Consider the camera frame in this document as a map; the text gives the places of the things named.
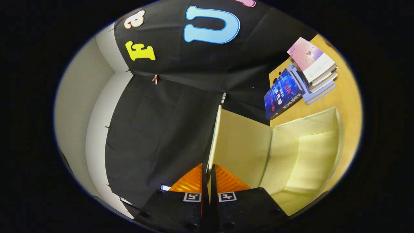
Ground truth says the white paperback book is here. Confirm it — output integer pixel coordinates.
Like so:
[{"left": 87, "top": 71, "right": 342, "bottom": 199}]
[{"left": 307, "top": 72, "right": 339, "bottom": 94}]

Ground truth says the black backdrop cloth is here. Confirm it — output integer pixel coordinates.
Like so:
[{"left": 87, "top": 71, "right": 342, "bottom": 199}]
[{"left": 105, "top": 0, "right": 319, "bottom": 208}]

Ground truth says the green fabric storage box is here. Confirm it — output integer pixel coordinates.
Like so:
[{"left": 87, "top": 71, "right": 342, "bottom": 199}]
[{"left": 207, "top": 105, "right": 344, "bottom": 216}]

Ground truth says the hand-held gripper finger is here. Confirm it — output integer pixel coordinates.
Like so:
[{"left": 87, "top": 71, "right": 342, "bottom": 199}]
[
  {"left": 134, "top": 163, "right": 209, "bottom": 232},
  {"left": 209, "top": 163, "right": 288, "bottom": 232}
]

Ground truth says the lilac cover book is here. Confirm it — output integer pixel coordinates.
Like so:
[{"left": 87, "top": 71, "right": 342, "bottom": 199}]
[{"left": 289, "top": 64, "right": 337, "bottom": 105}]

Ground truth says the dark blue book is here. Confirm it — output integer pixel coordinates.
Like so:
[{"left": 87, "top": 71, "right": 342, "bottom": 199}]
[{"left": 264, "top": 68, "right": 304, "bottom": 120}]

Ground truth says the pink cover book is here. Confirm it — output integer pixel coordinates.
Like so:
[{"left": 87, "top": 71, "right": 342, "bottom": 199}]
[{"left": 287, "top": 37, "right": 338, "bottom": 83}]

